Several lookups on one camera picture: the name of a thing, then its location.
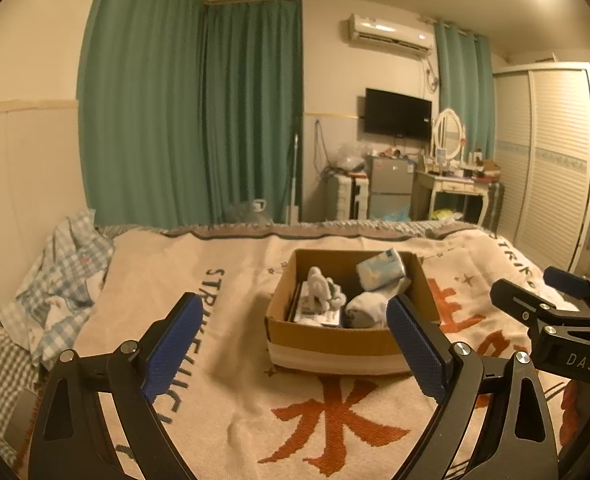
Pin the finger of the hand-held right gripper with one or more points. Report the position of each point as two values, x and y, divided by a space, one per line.
520 301
565 280

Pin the yellow green bag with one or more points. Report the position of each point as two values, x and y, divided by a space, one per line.
445 214

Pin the wide green curtain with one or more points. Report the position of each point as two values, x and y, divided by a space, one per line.
145 100

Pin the air conditioner pipe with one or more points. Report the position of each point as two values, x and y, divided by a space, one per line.
431 75

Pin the green checked pillow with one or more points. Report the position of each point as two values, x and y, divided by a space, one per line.
0 365

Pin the oval white vanity mirror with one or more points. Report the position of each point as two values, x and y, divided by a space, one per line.
449 132

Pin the narrow green curtain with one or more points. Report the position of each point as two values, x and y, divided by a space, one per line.
465 95

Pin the white air conditioner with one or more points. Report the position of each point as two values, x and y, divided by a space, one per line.
390 34

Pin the white louvred wardrobe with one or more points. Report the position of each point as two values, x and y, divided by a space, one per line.
550 165

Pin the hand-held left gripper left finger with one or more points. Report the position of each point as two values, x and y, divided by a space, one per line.
167 355

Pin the blue plaid quilt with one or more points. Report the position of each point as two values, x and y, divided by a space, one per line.
60 285

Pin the white blue sock roll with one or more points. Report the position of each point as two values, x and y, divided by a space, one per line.
380 267

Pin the beige printed blanket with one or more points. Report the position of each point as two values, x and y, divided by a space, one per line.
235 310

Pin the grey mini fridge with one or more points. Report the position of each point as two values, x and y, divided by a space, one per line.
391 185

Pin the white patterned socks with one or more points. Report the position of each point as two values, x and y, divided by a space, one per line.
322 282

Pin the white drawer unit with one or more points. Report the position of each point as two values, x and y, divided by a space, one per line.
345 200

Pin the grey patterned bedsheet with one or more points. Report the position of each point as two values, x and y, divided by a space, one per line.
325 227

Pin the clear plastic bag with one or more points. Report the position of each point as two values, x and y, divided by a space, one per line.
350 157

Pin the black wall television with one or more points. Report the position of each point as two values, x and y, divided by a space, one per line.
399 112

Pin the white labelled soft packet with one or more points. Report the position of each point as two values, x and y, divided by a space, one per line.
320 317

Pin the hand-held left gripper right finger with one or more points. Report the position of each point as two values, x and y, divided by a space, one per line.
417 350

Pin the dark flat object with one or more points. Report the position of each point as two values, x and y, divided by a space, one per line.
20 422

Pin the white dressing table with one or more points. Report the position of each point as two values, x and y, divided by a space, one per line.
455 185

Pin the cardboard box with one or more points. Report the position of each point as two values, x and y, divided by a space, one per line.
335 350

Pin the grey striped cloth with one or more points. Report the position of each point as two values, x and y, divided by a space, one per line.
496 205

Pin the clear water jug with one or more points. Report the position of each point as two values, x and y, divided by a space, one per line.
247 212

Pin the blue plastic bag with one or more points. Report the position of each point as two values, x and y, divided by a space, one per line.
394 212

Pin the red brown box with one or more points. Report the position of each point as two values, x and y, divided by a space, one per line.
489 169

